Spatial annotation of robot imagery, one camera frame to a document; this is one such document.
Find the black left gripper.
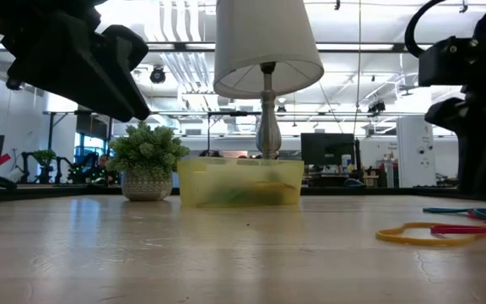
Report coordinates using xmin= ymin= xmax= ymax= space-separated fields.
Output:
xmin=0 ymin=0 xmax=151 ymax=122

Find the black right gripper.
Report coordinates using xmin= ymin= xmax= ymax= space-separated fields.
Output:
xmin=424 ymin=84 xmax=486 ymax=196

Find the blue rubber band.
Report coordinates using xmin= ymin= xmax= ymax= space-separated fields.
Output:
xmin=421 ymin=206 xmax=486 ymax=219

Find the yellow translucent plastic bin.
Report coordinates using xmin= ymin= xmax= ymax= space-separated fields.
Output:
xmin=176 ymin=156 xmax=305 ymax=209

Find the white square column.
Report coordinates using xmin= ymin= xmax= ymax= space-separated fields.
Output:
xmin=396 ymin=115 xmax=437 ymax=189

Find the green background plant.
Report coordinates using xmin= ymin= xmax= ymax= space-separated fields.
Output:
xmin=33 ymin=148 xmax=57 ymax=170

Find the long ceiling light strip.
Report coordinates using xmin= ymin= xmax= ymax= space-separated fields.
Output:
xmin=316 ymin=42 xmax=396 ymax=52
xmin=145 ymin=41 xmax=217 ymax=52

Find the green potted plant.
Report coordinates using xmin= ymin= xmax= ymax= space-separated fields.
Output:
xmin=105 ymin=120 xmax=192 ymax=203

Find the black computer monitor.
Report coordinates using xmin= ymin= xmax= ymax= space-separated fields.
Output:
xmin=300 ymin=132 xmax=356 ymax=167

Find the white shade silver table lamp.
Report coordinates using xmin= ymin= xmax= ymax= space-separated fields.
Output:
xmin=212 ymin=0 xmax=325 ymax=160

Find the black metal table frame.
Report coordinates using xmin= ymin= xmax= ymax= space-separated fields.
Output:
xmin=0 ymin=183 xmax=486 ymax=204

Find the black background workstation frame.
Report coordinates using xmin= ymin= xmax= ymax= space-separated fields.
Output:
xmin=42 ymin=108 xmax=265 ymax=158

